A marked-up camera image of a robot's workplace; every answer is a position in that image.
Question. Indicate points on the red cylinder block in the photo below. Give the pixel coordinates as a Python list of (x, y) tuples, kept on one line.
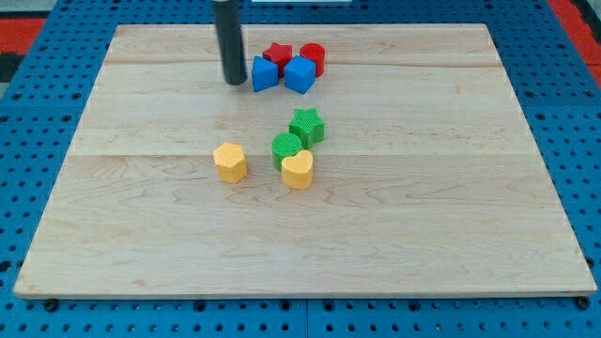
[(316, 53)]

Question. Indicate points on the blue triangular block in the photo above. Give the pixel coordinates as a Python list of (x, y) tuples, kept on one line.
[(265, 74)]

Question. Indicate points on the wooden board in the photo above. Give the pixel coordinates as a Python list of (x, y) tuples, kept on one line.
[(428, 183)]

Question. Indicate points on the blue cube block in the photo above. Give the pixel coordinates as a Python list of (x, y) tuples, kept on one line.
[(300, 74)]

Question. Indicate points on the green cylinder block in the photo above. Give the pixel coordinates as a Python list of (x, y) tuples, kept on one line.
[(284, 145)]

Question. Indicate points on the yellow hexagon block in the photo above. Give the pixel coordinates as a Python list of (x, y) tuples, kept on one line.
[(230, 162)]

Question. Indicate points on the yellow heart block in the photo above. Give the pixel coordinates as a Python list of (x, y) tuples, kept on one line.
[(298, 170)]

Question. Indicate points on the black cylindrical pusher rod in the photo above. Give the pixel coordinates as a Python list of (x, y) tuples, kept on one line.
[(229, 36)]

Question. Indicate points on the green star block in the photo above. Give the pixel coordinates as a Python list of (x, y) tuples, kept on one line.
[(308, 126)]

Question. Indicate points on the red star block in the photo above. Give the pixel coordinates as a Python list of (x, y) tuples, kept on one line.
[(280, 54)]

